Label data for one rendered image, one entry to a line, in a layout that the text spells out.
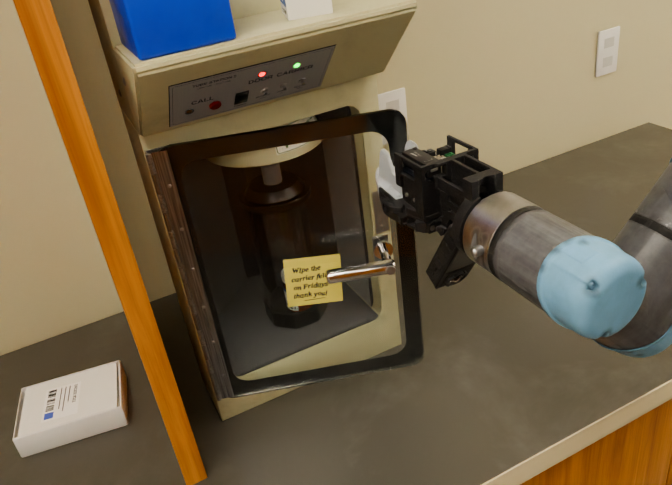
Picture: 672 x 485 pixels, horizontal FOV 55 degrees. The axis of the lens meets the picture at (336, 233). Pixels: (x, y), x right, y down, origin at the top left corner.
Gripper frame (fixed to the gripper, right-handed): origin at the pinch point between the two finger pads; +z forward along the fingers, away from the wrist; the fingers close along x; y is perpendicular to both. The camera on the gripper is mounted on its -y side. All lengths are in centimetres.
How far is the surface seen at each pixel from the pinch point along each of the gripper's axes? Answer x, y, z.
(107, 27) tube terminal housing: 25.8, 21.9, 11.6
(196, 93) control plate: 19.7, 14.8, 4.1
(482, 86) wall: -57, -15, 55
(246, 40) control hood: 14.3, 19.8, 0.3
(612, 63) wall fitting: -97, -18, 54
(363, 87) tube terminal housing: -4.0, 7.9, 11.5
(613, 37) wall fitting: -96, -12, 54
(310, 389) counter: 11.6, -37.1, 10.2
